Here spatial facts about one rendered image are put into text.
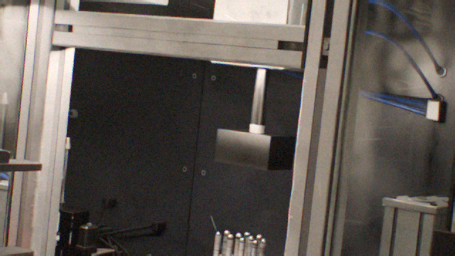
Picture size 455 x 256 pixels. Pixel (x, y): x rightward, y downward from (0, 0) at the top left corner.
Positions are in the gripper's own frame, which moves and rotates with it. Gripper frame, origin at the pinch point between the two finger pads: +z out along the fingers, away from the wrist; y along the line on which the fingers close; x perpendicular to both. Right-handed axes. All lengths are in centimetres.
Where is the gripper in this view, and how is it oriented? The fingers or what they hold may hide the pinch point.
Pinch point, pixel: (7, 210)
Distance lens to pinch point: 92.5
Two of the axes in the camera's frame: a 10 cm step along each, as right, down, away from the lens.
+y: 1.1, -9.9, -0.5
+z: 5.7, 0.2, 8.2
